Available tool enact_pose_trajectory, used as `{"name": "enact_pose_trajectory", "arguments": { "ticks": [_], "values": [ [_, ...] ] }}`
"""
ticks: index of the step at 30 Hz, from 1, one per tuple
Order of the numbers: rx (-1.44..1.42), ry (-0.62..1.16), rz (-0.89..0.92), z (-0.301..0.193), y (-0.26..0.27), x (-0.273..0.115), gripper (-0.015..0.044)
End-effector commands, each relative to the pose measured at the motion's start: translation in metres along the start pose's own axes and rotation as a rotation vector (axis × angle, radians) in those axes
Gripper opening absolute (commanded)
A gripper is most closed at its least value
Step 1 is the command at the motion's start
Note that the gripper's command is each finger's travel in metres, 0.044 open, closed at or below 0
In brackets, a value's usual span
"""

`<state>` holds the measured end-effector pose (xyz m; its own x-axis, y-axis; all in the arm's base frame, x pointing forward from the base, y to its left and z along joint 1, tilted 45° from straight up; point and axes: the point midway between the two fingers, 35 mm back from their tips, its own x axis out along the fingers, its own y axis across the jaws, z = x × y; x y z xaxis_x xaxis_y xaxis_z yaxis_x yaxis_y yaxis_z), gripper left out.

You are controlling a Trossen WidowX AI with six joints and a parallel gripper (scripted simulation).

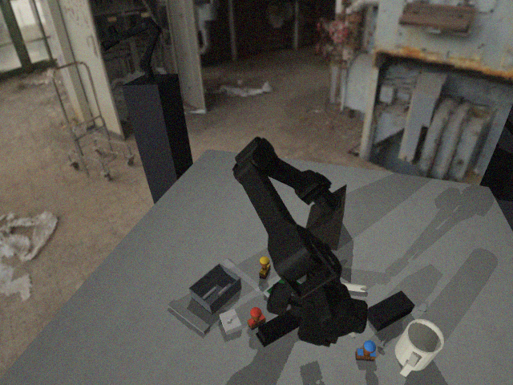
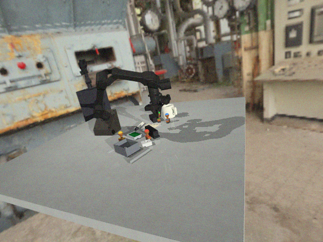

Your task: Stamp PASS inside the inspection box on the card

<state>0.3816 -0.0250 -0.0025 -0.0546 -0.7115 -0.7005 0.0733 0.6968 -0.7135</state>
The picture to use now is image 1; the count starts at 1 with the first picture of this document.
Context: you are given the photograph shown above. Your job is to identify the red-handled rubber stamp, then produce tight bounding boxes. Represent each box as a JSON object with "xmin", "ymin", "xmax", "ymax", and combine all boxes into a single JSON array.
[{"xmin": 247, "ymin": 307, "xmax": 266, "ymax": 330}]

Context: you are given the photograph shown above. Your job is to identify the blue and brown rubber stamp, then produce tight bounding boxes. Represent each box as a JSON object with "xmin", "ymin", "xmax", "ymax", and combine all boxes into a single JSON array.
[{"xmin": 355, "ymin": 340, "xmax": 376, "ymax": 361}]

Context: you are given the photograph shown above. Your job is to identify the beige mug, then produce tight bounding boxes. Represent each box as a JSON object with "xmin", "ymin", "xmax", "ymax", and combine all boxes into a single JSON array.
[{"xmin": 395, "ymin": 319, "xmax": 444, "ymax": 377}]

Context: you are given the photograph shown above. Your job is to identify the green ink pad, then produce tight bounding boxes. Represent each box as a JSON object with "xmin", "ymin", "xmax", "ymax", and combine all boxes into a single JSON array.
[{"xmin": 264, "ymin": 278, "xmax": 302, "ymax": 298}]

